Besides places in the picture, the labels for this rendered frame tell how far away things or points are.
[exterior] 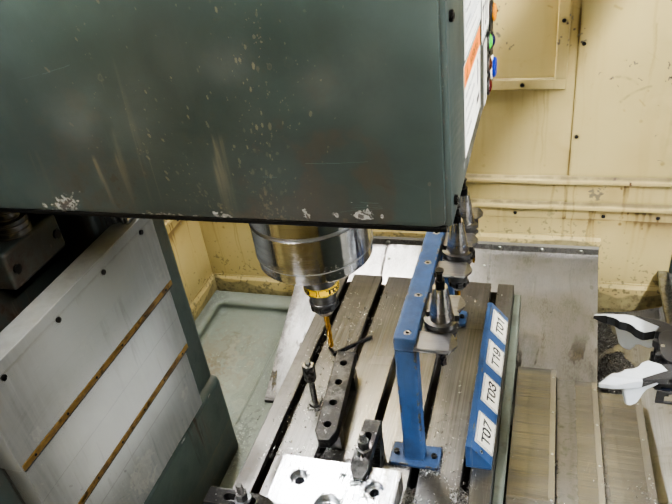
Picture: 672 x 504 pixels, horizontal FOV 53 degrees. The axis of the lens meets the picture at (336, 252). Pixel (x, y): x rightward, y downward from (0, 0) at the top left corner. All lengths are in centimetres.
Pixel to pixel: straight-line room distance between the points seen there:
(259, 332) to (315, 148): 163
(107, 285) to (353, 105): 70
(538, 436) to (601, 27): 97
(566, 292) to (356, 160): 138
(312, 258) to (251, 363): 136
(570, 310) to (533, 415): 38
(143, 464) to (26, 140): 78
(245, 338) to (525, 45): 125
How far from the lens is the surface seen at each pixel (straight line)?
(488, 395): 147
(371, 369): 160
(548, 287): 199
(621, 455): 169
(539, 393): 177
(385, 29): 62
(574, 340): 192
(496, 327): 163
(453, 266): 135
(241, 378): 212
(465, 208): 144
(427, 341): 118
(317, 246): 81
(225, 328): 232
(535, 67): 180
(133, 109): 75
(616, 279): 212
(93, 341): 121
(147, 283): 133
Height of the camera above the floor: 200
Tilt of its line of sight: 33 degrees down
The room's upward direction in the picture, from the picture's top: 8 degrees counter-clockwise
